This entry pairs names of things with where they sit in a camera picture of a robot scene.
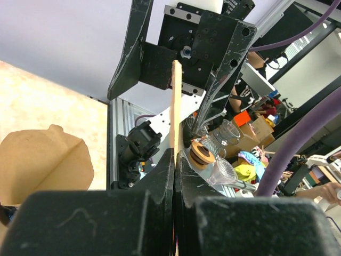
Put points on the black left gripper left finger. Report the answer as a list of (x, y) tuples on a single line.
[(137, 221)]

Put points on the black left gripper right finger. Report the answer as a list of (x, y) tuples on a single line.
[(209, 223)]

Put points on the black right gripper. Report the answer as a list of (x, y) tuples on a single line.
[(201, 40)]

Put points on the brown paper coffee filter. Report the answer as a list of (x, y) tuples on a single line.
[(34, 160)]

